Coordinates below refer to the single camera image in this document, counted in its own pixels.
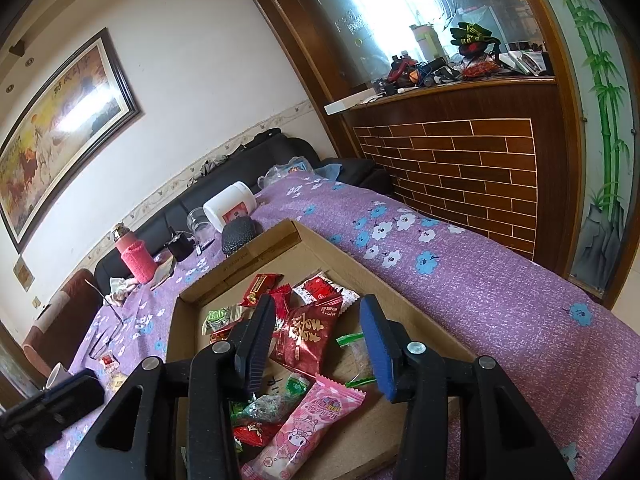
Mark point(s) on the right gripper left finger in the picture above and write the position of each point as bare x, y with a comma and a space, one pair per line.
136, 434

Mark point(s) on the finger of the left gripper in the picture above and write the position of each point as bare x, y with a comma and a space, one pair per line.
47, 414

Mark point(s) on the yellow biscuit clear packet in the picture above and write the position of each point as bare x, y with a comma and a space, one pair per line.
115, 381

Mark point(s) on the green foil snack bag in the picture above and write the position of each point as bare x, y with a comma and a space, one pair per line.
274, 408

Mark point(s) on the pale green white packet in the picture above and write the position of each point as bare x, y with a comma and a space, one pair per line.
221, 319

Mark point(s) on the clear green-edged cookie packet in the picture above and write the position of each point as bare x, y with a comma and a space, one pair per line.
355, 345

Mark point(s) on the pink cartoon snack packet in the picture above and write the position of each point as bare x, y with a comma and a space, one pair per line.
326, 402

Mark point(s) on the dark red foil snack bag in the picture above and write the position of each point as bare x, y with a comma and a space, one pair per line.
301, 342

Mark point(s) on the small red candy packet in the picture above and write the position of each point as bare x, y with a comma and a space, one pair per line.
260, 285

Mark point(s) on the red white snack packet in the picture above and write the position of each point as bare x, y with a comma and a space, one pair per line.
319, 286

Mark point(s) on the white ceramic mug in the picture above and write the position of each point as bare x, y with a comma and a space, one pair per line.
58, 375

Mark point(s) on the small white red packet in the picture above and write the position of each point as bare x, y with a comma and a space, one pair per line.
109, 363

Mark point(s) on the brown chair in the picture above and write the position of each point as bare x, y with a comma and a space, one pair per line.
57, 332

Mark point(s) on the purple floral tablecloth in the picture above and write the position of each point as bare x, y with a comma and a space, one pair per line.
574, 361

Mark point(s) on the black rimmed eyeglasses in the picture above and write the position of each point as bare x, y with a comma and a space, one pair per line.
108, 324

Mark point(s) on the shallow cardboard box tray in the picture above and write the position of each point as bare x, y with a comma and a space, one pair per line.
365, 441

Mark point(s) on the white crumpled cloth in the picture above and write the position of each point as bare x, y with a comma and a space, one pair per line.
120, 289

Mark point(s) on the small notebook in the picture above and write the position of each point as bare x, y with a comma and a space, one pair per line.
163, 272

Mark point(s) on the pink knit-sleeved thermos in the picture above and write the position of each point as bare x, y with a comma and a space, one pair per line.
134, 254

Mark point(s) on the small black lighter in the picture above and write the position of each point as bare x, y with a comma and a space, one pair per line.
202, 247

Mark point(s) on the clear glass cup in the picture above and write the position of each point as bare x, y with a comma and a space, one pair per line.
199, 226

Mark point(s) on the black textured glasses case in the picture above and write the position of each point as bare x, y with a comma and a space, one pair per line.
237, 233

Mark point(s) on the white plastic jar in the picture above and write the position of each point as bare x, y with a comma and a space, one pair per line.
234, 201

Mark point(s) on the wooden brick-pattern counter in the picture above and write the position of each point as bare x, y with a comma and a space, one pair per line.
484, 155

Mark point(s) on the black leather sofa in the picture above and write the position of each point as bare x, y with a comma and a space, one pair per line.
246, 164

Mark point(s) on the framed horse painting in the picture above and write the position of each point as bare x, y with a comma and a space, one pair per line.
85, 102

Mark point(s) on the white flat box on counter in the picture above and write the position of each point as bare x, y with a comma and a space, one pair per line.
349, 102

